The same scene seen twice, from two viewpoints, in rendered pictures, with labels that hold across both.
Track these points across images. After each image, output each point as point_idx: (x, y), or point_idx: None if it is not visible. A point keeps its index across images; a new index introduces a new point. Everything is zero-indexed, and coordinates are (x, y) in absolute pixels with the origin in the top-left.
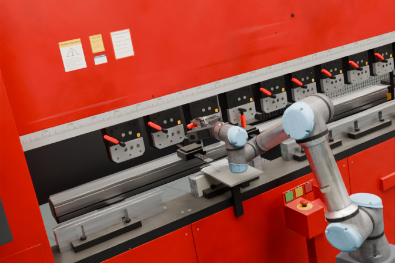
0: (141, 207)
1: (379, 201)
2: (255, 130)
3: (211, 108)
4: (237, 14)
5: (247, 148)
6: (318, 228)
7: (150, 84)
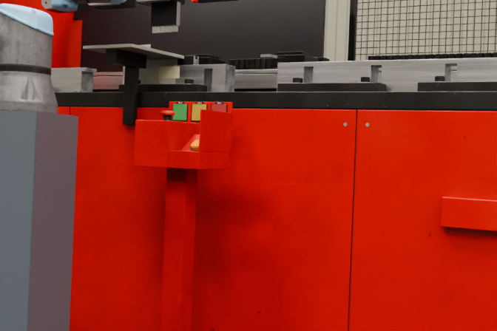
0: (58, 77)
1: (12, 6)
2: (297, 55)
3: None
4: None
5: None
6: (151, 155)
7: None
